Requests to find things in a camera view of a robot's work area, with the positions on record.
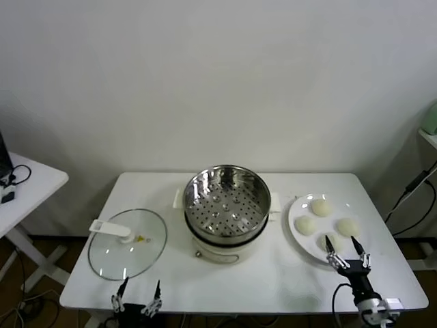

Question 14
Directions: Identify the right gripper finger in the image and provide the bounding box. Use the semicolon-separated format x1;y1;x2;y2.
350;236;372;271
324;234;350;271

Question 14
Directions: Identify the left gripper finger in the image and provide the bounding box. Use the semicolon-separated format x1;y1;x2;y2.
141;279;163;317
111;275;130;314

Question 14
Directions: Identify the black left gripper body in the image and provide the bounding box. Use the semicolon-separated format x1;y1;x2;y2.
119;303;148;320

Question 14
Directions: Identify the black flat device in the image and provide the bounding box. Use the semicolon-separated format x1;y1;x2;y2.
0;130;14;172

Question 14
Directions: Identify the white stand foot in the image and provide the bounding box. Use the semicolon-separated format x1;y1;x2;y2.
406;241;437;271

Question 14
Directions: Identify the white steamed baozi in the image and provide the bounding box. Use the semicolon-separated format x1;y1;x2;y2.
337;217;361;237
320;234;344;252
294;216;318;236
309;199;333;217

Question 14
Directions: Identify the white side table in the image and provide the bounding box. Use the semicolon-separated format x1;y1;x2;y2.
0;151;70;298

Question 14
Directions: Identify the white round plate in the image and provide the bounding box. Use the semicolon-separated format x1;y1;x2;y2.
287;193;372;267

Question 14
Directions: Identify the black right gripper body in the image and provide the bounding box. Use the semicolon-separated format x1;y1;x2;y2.
343;259;373;298

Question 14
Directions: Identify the small black white adapter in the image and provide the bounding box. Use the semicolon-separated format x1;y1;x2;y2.
0;186;17;205

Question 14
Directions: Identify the thin black looped cable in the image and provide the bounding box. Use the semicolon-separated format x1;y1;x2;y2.
6;164;32;187

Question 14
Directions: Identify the white floor cable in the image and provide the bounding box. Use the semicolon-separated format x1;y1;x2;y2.
0;289;61;328

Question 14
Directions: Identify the black floor cable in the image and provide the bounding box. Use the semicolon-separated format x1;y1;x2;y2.
12;247;28;293

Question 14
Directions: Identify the white shelf board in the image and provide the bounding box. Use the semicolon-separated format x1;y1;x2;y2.
418;129;437;151

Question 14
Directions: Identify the white electric cooker pot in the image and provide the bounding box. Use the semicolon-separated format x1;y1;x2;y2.
173;188;283;266

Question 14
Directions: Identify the pale green appliance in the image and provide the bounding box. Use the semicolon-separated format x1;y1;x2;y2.
419;100;437;135

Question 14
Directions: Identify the stainless steel steamer basket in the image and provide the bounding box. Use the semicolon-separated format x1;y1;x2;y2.
182;165;273;243

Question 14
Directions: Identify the glass lid with white handle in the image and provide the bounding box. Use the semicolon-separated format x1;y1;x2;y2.
87;208;169;282

